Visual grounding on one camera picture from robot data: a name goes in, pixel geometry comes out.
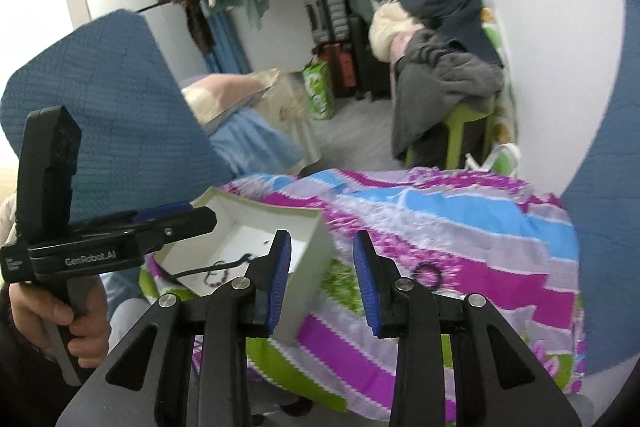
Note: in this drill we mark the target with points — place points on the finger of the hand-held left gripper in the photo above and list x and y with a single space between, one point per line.
165 210
185 224

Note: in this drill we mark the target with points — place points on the cream fleece blanket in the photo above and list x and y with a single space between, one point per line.
390 27

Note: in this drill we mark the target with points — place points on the person's left hand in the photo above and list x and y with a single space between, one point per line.
85 327

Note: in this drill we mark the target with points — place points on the navy jacket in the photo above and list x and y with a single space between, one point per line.
450 12

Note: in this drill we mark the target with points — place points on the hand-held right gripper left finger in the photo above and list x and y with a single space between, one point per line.
280 277

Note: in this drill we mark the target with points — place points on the small blue quilted chair back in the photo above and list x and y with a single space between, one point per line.
607 232

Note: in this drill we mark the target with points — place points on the green and white cardboard box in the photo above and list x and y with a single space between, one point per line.
295 287

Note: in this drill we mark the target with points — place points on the green floral fabric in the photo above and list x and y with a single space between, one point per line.
502 57

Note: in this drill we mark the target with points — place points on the grey hard suitcase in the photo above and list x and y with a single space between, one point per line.
325 14

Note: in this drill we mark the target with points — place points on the large blue quilted chair back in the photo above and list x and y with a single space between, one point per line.
110 107

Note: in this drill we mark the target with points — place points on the grey hoodie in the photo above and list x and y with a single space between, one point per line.
440 77

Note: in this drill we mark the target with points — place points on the dark red suitcase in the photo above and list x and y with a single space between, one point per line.
340 69

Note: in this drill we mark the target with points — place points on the light blue bed sheet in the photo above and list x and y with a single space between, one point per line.
255 142

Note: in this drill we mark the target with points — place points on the pink pillow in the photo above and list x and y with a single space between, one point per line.
225 94

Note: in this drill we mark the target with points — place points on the green shopping bag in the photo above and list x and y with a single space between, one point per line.
320 89

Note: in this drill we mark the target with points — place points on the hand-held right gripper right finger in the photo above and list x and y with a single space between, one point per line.
367 287

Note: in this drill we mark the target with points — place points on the green plastic stool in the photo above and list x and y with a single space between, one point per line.
465 122

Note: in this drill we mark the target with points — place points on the black suitcase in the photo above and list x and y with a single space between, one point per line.
370 57

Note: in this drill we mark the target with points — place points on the colourful striped floral cloth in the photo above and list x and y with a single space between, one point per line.
450 247

